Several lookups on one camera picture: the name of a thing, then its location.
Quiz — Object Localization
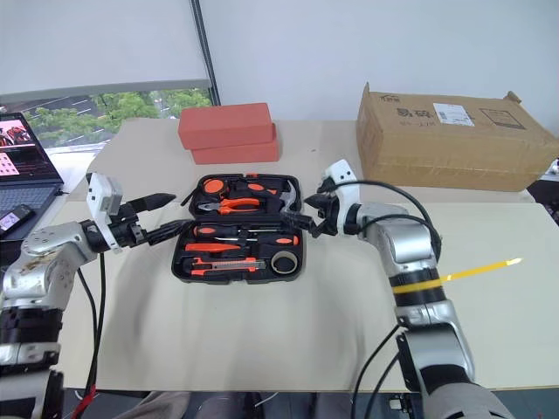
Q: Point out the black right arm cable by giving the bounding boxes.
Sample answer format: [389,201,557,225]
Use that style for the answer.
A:
[322,179,444,419]

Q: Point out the orange black utility knife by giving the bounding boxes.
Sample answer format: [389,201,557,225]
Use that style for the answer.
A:
[180,257,269,278]

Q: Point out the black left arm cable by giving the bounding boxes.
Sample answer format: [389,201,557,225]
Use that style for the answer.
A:
[75,252,108,419]

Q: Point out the black electrical tape roll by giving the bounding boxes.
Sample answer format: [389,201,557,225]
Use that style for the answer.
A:
[270,250,300,276]

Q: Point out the large brown cardboard box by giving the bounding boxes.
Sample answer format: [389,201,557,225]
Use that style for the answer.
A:
[355,80,559,194]

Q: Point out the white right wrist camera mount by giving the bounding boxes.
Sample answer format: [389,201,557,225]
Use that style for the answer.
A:
[321,159,357,237]

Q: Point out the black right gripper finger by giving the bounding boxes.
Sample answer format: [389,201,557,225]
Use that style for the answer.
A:
[281,212,323,239]
[303,193,328,212]

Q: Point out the dark open laptop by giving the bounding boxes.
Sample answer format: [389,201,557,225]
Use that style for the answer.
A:
[0,112,66,242]

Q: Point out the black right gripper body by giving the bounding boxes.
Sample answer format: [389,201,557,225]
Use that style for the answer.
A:
[315,181,341,237]

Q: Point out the black smartphone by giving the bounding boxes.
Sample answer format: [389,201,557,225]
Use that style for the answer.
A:
[0,204,37,232]

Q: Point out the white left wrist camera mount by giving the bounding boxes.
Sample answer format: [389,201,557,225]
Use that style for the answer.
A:
[85,172,125,255]

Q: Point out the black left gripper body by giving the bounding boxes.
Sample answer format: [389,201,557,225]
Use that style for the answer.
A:
[109,203,150,251]

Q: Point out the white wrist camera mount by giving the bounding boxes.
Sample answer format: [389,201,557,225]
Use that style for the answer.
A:
[321,159,357,237]
[85,172,125,255]

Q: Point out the claw hammer black handle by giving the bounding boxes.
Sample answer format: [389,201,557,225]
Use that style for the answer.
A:
[231,179,303,217]

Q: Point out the orange black tape measure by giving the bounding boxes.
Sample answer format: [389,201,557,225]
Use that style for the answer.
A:
[182,177,229,207]

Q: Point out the black vertical window post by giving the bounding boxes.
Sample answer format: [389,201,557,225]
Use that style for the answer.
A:
[189,0,222,106]

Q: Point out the black plastic tool case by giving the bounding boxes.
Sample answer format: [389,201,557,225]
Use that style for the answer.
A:
[170,173,307,286]

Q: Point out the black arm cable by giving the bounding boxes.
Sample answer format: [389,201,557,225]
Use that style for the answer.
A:
[75,252,108,419]
[322,179,444,419]

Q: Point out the long shaft black orange screwdriver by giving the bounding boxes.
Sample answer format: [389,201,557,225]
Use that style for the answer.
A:
[191,223,286,236]

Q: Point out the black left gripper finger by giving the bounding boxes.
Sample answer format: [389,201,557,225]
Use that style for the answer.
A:
[146,219,194,246]
[129,193,177,216]

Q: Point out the red rectangular box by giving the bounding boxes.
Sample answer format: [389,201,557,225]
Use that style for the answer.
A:
[177,102,274,151]
[190,122,281,166]

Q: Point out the short shaft black orange screwdriver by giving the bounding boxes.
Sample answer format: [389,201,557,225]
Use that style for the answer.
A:
[212,235,302,248]

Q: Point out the grey window frame rail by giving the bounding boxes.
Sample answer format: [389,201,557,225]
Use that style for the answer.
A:
[0,78,216,106]

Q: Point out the orange handled pliers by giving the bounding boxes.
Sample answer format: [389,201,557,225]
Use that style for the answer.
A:
[197,196,261,216]

